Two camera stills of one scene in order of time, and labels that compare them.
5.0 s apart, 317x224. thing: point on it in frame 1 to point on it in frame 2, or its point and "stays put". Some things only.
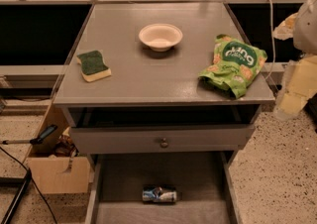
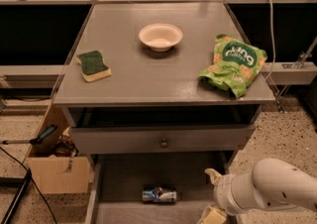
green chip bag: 236,64 stays put
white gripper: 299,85 to 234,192
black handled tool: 35,140 stays put
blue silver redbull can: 158,193 stays put
